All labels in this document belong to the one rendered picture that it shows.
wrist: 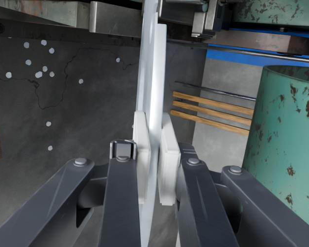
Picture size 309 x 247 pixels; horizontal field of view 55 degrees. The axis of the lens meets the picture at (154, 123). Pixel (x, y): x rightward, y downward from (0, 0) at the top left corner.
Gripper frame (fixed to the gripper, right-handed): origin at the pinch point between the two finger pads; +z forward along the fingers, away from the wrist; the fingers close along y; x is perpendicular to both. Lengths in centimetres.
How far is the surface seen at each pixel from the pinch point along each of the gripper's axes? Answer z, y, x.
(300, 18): 60, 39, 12
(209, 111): 153, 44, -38
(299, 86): 14.4, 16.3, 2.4
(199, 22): 58, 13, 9
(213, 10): 57, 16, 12
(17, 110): 100, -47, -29
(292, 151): 12.6, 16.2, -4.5
